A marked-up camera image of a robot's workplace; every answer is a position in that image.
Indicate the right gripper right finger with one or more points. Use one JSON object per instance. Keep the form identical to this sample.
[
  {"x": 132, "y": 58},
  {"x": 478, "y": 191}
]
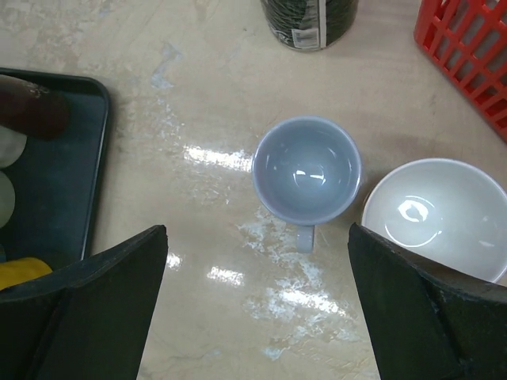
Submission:
[{"x": 426, "y": 320}]

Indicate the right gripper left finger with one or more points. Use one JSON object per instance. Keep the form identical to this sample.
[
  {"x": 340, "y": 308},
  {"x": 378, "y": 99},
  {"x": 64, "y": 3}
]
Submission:
[{"x": 89, "y": 320}]

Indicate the brown floral mug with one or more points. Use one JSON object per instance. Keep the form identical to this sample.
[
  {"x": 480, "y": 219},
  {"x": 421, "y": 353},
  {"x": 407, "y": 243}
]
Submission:
[{"x": 445, "y": 210}]

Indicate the pale blue mug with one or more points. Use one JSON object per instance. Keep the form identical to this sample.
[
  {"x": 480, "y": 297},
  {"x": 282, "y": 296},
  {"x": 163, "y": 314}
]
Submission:
[{"x": 307, "y": 171}]

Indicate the yellow mug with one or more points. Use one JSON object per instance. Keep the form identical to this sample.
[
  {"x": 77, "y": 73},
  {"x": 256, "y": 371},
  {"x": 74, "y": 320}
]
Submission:
[{"x": 14, "y": 272}]

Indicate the pale green mug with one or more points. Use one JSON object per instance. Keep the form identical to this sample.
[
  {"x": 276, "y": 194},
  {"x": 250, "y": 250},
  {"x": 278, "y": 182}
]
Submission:
[{"x": 7, "y": 199}]

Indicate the white cream mug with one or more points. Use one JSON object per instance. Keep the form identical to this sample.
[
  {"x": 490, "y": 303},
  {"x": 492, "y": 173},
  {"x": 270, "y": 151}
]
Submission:
[{"x": 12, "y": 145}]

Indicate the dark maroon mug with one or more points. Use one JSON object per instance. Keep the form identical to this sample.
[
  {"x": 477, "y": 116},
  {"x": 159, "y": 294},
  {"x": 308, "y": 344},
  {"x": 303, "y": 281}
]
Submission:
[{"x": 32, "y": 109}]

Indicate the black plastic tray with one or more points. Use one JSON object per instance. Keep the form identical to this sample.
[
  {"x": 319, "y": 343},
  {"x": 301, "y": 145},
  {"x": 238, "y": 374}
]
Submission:
[{"x": 57, "y": 183}]

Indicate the red plastic basket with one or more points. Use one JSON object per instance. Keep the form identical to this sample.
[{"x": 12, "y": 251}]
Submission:
[{"x": 466, "y": 41}]

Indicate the black labelled can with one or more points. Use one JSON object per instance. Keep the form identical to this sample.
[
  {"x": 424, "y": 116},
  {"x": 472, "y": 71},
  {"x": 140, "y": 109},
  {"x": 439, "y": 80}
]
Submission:
[{"x": 309, "y": 25}]

